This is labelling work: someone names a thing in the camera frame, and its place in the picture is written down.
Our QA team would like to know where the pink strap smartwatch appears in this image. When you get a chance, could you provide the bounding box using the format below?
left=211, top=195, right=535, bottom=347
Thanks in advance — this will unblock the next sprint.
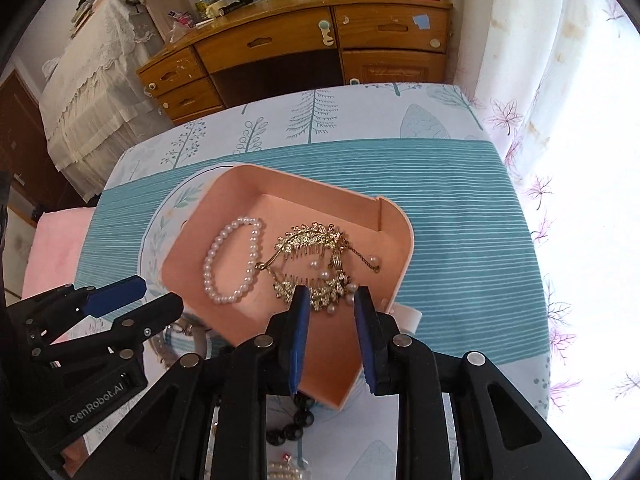
left=150, top=313, right=209, bottom=366

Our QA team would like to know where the long pearl necklace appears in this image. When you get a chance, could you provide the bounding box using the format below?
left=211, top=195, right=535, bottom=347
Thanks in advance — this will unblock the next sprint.
left=267, top=460, right=312, bottom=480

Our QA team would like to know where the black bead bracelet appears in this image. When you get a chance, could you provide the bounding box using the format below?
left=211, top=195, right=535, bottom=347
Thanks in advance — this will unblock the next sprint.
left=264, top=391, right=317, bottom=447

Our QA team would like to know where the pearl bracelet with charms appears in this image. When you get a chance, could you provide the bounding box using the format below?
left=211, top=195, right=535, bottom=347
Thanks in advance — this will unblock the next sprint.
left=202, top=216, right=265, bottom=306

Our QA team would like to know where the gold hair comb ornament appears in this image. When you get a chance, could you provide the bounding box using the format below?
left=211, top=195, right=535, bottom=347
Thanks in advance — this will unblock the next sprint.
left=253, top=222, right=381, bottom=315

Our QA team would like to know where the pink blanket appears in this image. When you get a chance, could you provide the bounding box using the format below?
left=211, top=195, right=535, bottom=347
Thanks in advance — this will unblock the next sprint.
left=22, top=207, right=96, bottom=299

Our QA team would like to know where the pink open drawer box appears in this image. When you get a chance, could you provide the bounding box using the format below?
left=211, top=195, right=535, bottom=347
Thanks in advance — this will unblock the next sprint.
left=160, top=162, right=424, bottom=409

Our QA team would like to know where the tree print tablecloth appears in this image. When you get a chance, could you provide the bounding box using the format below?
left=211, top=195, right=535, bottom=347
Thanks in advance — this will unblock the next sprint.
left=75, top=84, right=550, bottom=414

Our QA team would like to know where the brown wooden door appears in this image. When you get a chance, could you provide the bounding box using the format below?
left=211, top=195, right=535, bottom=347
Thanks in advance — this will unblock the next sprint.
left=1, top=70, right=85, bottom=212

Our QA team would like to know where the white lace covered furniture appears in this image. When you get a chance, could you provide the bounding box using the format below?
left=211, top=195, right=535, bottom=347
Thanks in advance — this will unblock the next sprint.
left=39, top=0, right=172, bottom=200

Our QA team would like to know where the wooden desk with drawers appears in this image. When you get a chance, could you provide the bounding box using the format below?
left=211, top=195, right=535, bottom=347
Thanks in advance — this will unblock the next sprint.
left=138, top=0, right=452, bottom=125

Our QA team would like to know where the white floral curtain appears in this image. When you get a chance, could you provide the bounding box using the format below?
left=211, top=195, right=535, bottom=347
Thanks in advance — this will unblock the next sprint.
left=449, top=0, right=639, bottom=479

